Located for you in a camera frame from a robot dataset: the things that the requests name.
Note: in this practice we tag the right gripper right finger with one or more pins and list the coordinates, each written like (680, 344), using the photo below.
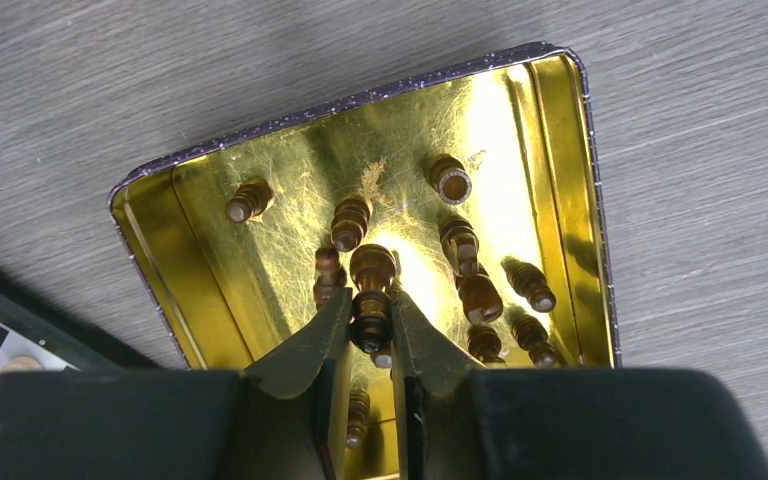
(437, 432)

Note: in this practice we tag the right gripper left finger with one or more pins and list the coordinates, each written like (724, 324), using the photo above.
(292, 407)

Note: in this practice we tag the dark chess piece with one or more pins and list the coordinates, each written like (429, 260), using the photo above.
(350, 223)
(372, 270)

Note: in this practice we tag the gold tin tray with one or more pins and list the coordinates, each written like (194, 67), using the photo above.
(484, 186)

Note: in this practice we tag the black white chess board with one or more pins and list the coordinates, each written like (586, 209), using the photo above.
(31, 327)

